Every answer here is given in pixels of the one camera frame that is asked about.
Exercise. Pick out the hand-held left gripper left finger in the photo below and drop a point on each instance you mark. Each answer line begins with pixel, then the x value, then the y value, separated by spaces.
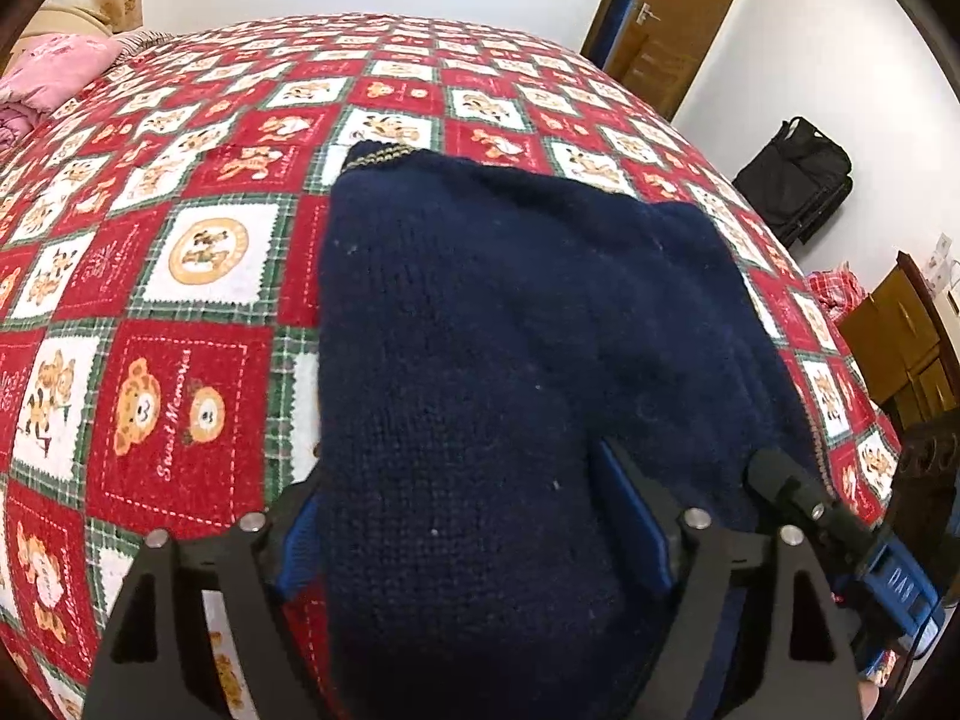
pixel 300 540

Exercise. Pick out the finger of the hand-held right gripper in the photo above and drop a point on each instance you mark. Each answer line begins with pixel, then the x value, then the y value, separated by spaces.
pixel 787 484

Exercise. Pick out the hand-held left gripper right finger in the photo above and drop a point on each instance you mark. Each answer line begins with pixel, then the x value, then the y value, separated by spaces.
pixel 634 514

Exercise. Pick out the navy striped knit sweater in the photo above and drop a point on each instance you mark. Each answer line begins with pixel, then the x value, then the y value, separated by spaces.
pixel 487 360

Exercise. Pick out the dark carved wooden chair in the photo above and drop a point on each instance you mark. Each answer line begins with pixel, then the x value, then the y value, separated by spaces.
pixel 926 472

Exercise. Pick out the brown wooden cabinet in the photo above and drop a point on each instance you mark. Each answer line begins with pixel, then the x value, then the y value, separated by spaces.
pixel 907 345

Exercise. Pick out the red plaid cloth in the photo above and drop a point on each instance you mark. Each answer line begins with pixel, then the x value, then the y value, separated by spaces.
pixel 836 292

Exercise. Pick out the black luggage bag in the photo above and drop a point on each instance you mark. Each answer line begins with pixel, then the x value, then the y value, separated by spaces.
pixel 799 176

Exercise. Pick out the red bear printed blanket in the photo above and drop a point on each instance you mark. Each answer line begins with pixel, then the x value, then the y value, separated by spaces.
pixel 195 240

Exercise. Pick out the brown wooden door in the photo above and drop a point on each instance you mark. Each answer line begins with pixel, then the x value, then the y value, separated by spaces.
pixel 675 15

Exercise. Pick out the striped pillow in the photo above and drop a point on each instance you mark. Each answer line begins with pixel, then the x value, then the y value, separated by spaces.
pixel 146 40

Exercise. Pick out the pink folded quilt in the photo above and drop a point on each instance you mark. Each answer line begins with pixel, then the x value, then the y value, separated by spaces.
pixel 52 75

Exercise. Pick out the cream wooden headboard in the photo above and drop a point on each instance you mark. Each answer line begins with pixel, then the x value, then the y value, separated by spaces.
pixel 71 19

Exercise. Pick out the white wall outlet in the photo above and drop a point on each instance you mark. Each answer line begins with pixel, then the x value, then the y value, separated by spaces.
pixel 939 259

